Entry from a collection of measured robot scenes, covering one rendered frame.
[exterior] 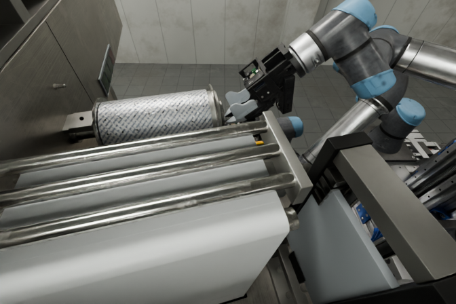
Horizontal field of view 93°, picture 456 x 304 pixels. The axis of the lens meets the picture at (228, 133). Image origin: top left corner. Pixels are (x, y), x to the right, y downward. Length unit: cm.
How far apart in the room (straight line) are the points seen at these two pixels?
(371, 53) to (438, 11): 344
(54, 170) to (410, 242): 33
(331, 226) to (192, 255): 19
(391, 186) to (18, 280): 32
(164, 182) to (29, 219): 11
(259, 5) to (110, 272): 290
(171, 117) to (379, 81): 43
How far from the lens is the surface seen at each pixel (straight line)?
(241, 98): 54
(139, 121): 49
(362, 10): 51
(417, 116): 117
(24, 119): 48
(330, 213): 32
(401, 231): 24
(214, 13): 296
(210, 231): 20
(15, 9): 58
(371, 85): 52
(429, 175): 123
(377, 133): 124
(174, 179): 22
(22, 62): 52
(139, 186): 23
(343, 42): 50
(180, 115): 48
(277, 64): 49
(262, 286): 74
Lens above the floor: 162
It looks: 48 degrees down
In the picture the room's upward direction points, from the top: 2 degrees clockwise
